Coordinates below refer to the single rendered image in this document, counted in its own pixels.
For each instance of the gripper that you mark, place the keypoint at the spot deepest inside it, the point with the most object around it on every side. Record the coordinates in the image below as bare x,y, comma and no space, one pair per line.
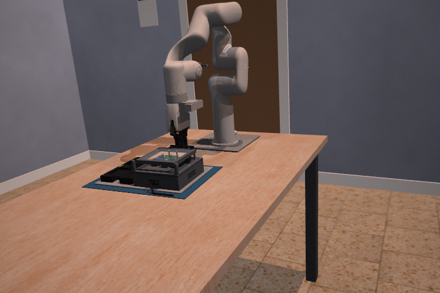
177,120

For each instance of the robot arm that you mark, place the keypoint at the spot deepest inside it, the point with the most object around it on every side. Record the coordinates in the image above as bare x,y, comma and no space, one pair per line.
210,18

